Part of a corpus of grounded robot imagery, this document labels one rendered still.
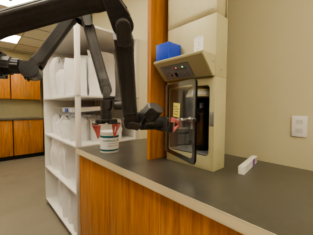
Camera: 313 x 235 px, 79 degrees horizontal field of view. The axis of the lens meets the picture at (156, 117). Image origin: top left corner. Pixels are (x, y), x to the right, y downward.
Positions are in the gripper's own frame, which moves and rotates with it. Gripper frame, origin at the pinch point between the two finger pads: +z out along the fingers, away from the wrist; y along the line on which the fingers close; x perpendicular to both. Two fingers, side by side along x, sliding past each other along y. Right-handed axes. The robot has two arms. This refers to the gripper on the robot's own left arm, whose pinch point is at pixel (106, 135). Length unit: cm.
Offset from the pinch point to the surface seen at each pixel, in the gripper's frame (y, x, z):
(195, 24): 33, -34, -59
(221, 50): 38, -46, -44
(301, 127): 75, -73, -6
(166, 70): 25.5, -20.8, -35.9
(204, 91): 37, -37, -24
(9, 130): -3, 455, 39
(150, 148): 24.3, -8.9, 8.7
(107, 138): 12.4, 22.2, 5.7
